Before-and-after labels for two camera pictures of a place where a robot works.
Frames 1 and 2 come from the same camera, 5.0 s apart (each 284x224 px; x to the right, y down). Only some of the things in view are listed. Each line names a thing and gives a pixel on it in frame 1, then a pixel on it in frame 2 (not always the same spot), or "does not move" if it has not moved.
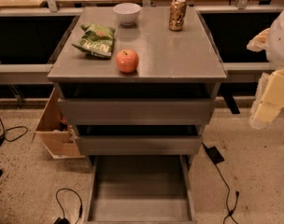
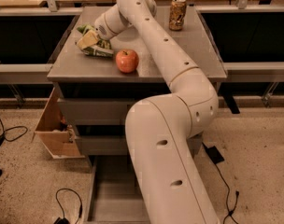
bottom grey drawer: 140,189 does not move
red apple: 127,61 does not move
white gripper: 280,42 → 103,27
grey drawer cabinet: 160,107 does not move
